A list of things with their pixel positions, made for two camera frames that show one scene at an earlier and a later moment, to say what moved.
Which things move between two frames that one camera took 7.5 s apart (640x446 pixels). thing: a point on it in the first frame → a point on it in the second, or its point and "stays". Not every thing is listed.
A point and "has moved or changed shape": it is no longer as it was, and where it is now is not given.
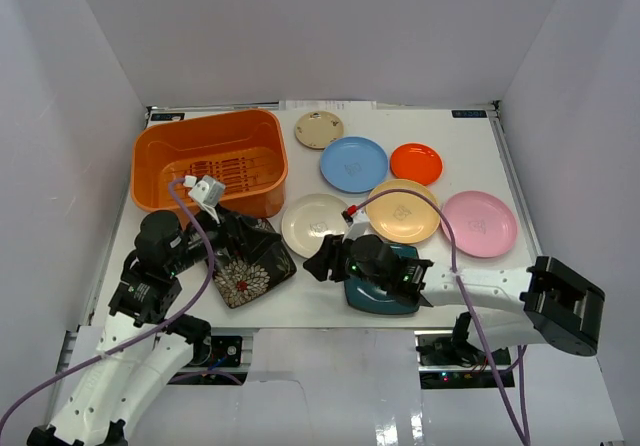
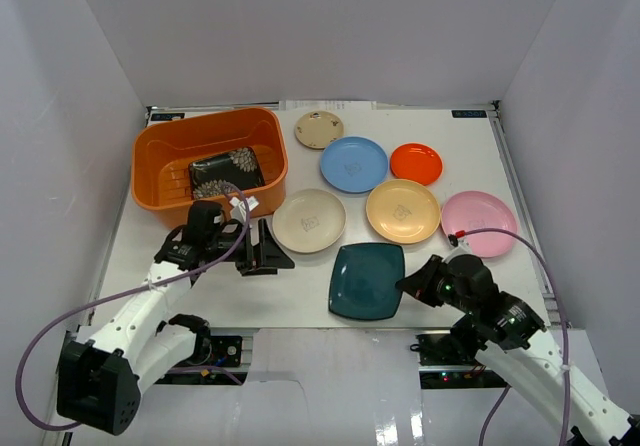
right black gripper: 329,256 → 418,285
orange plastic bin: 245,149 stays
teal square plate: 363,297 has moved or changed shape
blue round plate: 354,164 stays
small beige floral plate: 316,129 stays
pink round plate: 484,224 stays
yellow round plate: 401,217 stays
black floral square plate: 238,279 → 239,167
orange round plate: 416,162 stays
